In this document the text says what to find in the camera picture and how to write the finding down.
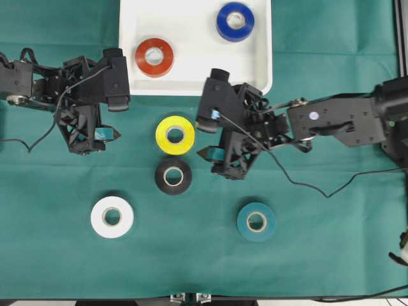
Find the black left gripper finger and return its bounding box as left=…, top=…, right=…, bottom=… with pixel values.
left=94, top=126, right=121, bottom=142

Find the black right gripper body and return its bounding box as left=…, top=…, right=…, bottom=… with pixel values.
left=210, top=84, right=295, bottom=180

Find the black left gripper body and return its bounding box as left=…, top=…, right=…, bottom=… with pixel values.
left=31, top=57, right=107, bottom=156

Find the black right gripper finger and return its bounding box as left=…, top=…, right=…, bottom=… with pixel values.
left=197, top=146, right=224, bottom=163

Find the yellow tape roll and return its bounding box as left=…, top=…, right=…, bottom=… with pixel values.
left=156, top=115, right=195, bottom=156

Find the white tape roll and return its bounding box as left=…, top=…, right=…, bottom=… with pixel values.
left=91, top=196, right=135, bottom=239

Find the red tape roll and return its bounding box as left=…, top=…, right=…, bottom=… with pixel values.
left=135, top=38, right=174, bottom=78

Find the blue tape roll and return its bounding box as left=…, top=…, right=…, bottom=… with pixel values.
left=216, top=2, right=255, bottom=42

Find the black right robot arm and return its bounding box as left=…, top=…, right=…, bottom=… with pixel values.
left=196, top=76, right=407, bottom=180

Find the black tape roll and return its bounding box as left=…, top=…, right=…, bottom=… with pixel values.
left=155, top=157, right=192, bottom=195

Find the teal green tape roll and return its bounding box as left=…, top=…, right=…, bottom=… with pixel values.
left=237, top=202, right=276, bottom=242

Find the white plastic tray case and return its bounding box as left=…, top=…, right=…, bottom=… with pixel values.
left=119, top=1, right=273, bottom=96

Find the white connector at edge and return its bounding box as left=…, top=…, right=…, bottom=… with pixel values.
left=388, top=231, right=407, bottom=266

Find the black right camera cable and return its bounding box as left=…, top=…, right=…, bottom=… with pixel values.
left=219, top=113, right=408, bottom=199

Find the metal bracket right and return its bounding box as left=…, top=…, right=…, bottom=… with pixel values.
left=196, top=293, right=212, bottom=304

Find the metal bracket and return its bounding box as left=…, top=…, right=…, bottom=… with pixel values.
left=196, top=293, right=212, bottom=304
left=170, top=293, right=186, bottom=304

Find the metal bracket left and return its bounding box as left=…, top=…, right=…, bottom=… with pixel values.
left=170, top=293, right=186, bottom=304

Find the aluminium frame rail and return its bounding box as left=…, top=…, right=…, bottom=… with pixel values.
left=393, top=0, right=408, bottom=77

